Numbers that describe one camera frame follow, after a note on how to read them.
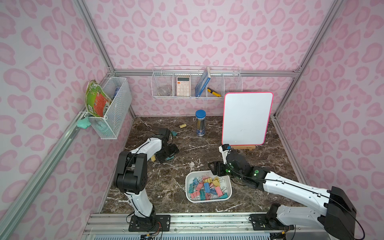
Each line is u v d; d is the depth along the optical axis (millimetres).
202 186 800
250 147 957
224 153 705
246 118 889
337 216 382
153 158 952
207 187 788
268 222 644
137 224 696
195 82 984
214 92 974
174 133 1088
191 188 819
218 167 667
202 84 886
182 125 1137
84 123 620
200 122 967
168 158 952
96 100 733
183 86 947
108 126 728
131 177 494
